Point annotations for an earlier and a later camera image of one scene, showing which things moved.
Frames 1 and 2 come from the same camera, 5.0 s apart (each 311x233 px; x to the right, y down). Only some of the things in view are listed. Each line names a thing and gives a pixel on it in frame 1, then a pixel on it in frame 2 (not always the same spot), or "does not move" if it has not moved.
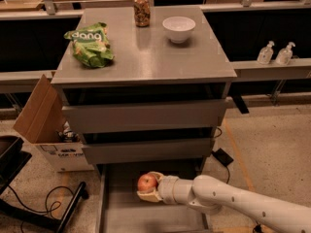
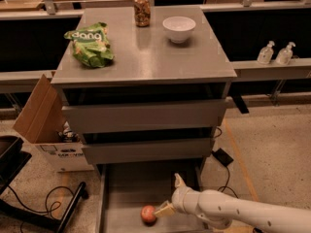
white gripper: (167, 188) to (178, 197)
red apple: (147, 183) to (147, 216)
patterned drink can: (142, 10) does not move
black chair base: (12, 162) does not move
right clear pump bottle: (285, 54) does not move
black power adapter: (223, 156) does not move
